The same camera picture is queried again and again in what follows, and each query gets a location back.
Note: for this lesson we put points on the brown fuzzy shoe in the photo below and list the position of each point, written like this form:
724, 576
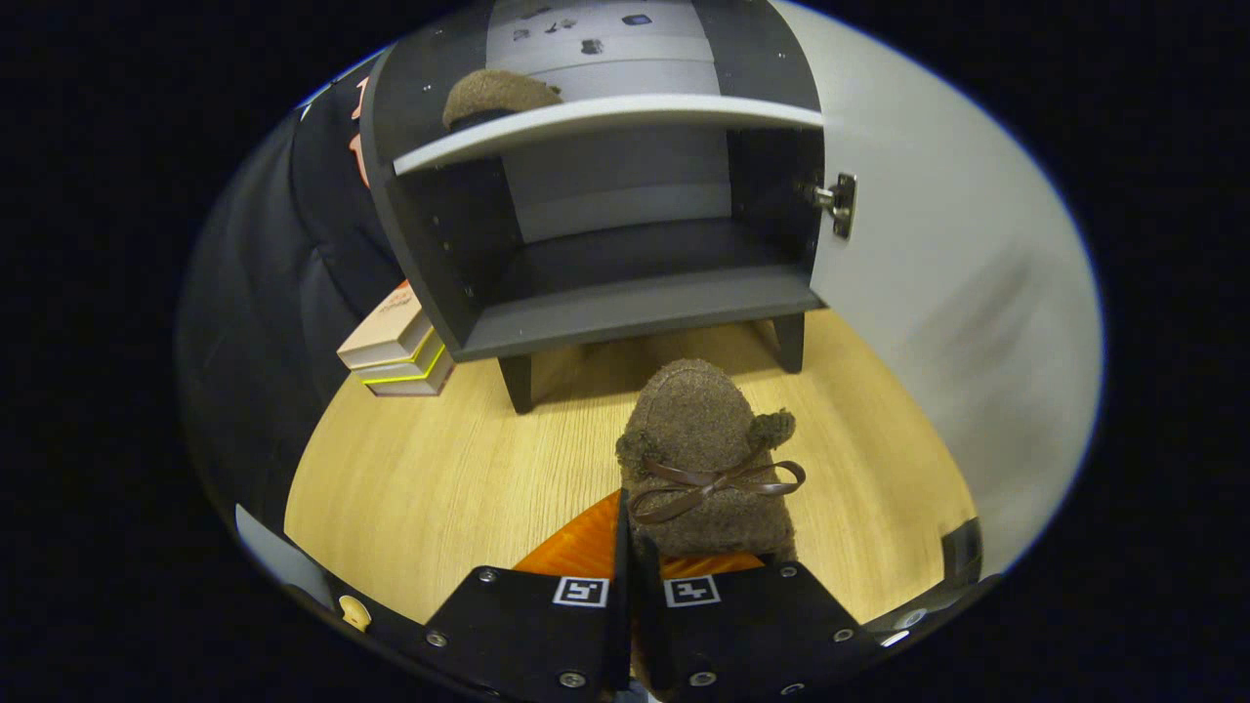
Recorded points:
703, 439
493, 96

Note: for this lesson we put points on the beige shoe cabinet door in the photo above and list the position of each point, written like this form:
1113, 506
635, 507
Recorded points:
957, 293

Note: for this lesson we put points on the white cabinet shelf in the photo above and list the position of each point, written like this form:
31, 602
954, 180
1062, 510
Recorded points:
605, 115

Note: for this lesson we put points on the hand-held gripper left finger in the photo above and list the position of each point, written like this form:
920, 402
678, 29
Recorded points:
547, 635

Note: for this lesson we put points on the dark grey shoe cabinet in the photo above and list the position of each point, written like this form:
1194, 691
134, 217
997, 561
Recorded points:
635, 303

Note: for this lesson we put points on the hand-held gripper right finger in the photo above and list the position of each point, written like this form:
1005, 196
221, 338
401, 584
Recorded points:
752, 625

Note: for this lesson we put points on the black backdrop cloth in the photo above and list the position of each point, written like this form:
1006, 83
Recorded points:
264, 322

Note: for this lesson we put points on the metal door hinge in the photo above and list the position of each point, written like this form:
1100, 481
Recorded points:
840, 203

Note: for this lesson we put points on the beige thick book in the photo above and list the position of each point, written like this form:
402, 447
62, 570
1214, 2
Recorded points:
420, 385

